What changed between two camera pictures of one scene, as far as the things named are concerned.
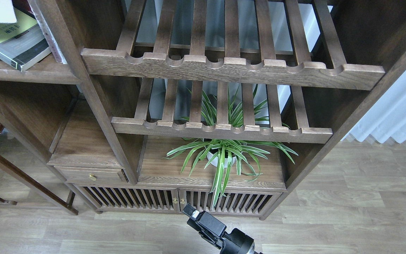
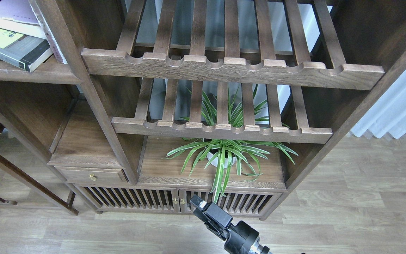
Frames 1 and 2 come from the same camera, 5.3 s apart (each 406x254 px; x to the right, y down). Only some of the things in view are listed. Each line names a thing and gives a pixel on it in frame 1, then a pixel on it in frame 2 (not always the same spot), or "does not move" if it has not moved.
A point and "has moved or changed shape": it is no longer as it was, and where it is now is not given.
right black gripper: (234, 241) to (239, 237)
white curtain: (402, 113) does not move
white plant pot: (214, 162) does not move
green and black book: (17, 44) has moved or changed shape
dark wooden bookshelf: (225, 106) does not move
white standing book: (58, 56) does not move
